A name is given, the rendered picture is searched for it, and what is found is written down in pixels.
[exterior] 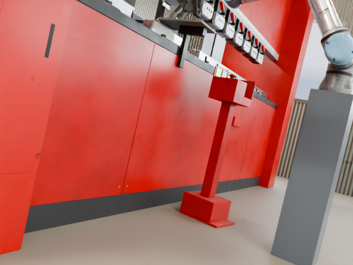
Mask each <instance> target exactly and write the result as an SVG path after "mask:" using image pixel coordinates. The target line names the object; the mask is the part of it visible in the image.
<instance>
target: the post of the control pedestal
mask: <svg viewBox="0 0 353 265"><path fill-rule="evenodd" d="M235 107H236V104H234V103H230V102H226V101H222V104H221V109H220V113H219V117H218V120H217V125H216V130H215V134H214V138H213V142H212V147H211V152H210V156H209V160H208V163H207V168H206V172H205V177H204V181H203V186H202V190H201V195H203V196H206V197H208V198H213V197H215V192H216V188H217V183H218V180H219V176H220V172H221V167H222V163H223V158H224V154H225V150H226V145H227V141H228V138H229V133H230V129H231V124H232V120H233V116H234V112H235Z"/></svg>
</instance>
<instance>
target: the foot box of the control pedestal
mask: <svg viewBox="0 0 353 265"><path fill-rule="evenodd" d="M230 206H231V201H230V200H227V199H224V198H222V197H219V196H216V195H215V197H213V198H208V197H206V196H203V195H201V191H185V192H184V195H183V199H182V203H181V208H180V213H182V214H185V215H187V216H189V217H191V218H194V219H196V220H198V221H201V222H203V223H205V224H207V225H210V226H212V227H215V228H220V227H225V226H230V225H234V224H235V222H232V221H230V220H227V218H228V215H229V210H230Z"/></svg>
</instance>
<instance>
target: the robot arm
mask: <svg viewBox="0 0 353 265"><path fill-rule="evenodd" d="M177 1H178V2H179V3H180V5H177V6H173V5H171V6H170V11H171V15H170V16H169V18H174V17H175V16H176V15H177V17H178V19H184V18H186V17H187V16H188V15H189V14H190V13H191V12H192V10H193V16H195V17H196V18H200V17H201V5H200V0H177ZM224 1H225V2H226V3H227V5H228V6H229V7H230V8H232V9H237V8H239V7H240V6H241V5H242V4H246V3H250V2H255V1H260V0H224ZM308 2H309V5H310V7H311V9H312V12H313V15H314V17H315V20H316V22H317V25H318V27H319V30H320V32H321V34H322V38H321V40H320V42H321V45H322V47H323V50H324V53H325V56H326V58H327V59H328V66H327V70H326V75H325V77H324V79H323V81H322V82H321V84H320V85H319V87H318V89H320V90H326V91H334V92H338V93H345V94H353V84H352V79H353V38H352V37H351V34H350V32H349V30H348V29H347V28H344V27H343V26H342V24H341V22H340V19H339V17H338V14H337V12H336V10H335V7H334V5H333V3H332V1H331V0H308Z"/></svg>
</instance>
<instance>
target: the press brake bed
mask: <svg viewBox="0 0 353 265"><path fill-rule="evenodd" d="M178 58H179V56H178V55H176V54H174V53H173V52H171V51H169V50H167V49H165V48H163V47H162V46H160V45H158V44H156V43H154V42H152V41H151V40H149V39H147V38H145V37H143V36H141V35H140V34H138V33H136V32H134V31H132V30H130V29H129V28H127V27H125V26H123V25H121V24H119V23H117V22H116V21H114V20H112V19H111V18H109V17H107V16H105V15H103V14H101V13H100V12H98V11H96V10H94V9H92V8H90V7H89V6H87V5H85V4H83V3H81V2H79V1H78V0H74V1H73V5H72V9H71V14H70V19H69V24H68V29H67V34H66V39H65V43H64V48H63V53H62V57H61V61H60V66H59V71H58V76H57V81H56V86H55V90H54V95H53V100H52V104H51V108H50V113H49V118H48V123H47V128H46V132H45V138H44V142H43V147H42V150H41V156H40V160H39V165H38V170H37V175H36V180H35V184H34V190H33V194H32V199H31V202H30V208H29V212H28V217H27V222H26V227H25V232H24V233H29V232H34V231H39V230H44V229H49V228H54V227H59V226H64V225H69V224H72V223H78V222H83V221H87V220H92V219H98V218H103V217H108V216H113V215H118V214H121V213H126V212H132V211H136V210H141V209H147V208H152V207H156V206H161V205H167V204H170V203H175V202H180V201H182V199H183V195H184V192H185V191H201V190H202V186H203V181H204V177H205V172H206V168H207V163H208V160H209V156H210V152H211V147H212V142H213V138H214V134H215V130H216V125H217V120H218V117H219V113H220V109H221V104H222V102H221V101H218V100H215V99H212V98H208V96H209V92H210V87H211V83H212V78H213V75H212V74H211V73H209V72H207V71H205V70H203V69H202V68H200V67H198V66H196V65H195V64H193V63H191V62H189V61H187V60H185V62H184V66H183V68H180V67H178V66H177V62H178ZM275 114H276V109H275V108H273V107H271V106H269V105H268V104H266V103H264V102H262V101H260V100H258V99H257V98H255V97H252V100H251V105H250V108H249V107H243V106H237V105H236V107H235V112H234V116H235V117H238V118H241V119H242V120H241V125H240V127H237V126H233V125H231V129H230V133H229V138H228V141H227V145H226V150H225V154H224V158H223V163H222V167H221V172H220V176H219V180H218V183H217V188H216V192H215V194H219V193H224V192H229V191H234V190H239V189H244V188H249V187H254V186H258V183H259V179H260V176H261V173H262V169H263V164H264V160H265V156H266V152H267V147H268V143H269V139H270V135H271V131H272V127H273V122H274V118H275Z"/></svg>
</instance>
